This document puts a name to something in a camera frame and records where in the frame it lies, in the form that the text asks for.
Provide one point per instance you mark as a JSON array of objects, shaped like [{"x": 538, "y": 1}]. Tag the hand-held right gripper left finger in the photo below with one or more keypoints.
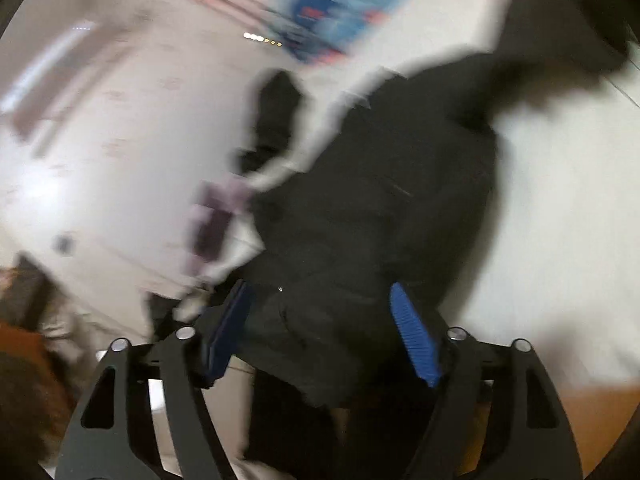
[{"x": 227, "y": 332}]

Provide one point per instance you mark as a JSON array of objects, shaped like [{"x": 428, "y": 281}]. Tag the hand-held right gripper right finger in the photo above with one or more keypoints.
[{"x": 415, "y": 335}]

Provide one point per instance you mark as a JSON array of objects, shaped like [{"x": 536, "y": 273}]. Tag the black jacket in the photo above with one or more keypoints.
[{"x": 350, "y": 210}]

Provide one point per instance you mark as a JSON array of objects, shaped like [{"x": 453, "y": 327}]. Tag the purple striped cloth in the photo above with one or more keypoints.
[{"x": 215, "y": 222}]

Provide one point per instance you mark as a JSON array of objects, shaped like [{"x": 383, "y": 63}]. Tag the brown cloth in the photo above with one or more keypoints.
[{"x": 22, "y": 390}]

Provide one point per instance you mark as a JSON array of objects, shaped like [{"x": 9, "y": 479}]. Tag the black cloth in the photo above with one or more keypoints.
[{"x": 272, "y": 120}]

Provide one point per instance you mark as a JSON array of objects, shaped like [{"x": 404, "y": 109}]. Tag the blue whale print curtain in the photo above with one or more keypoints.
[{"x": 345, "y": 5}]

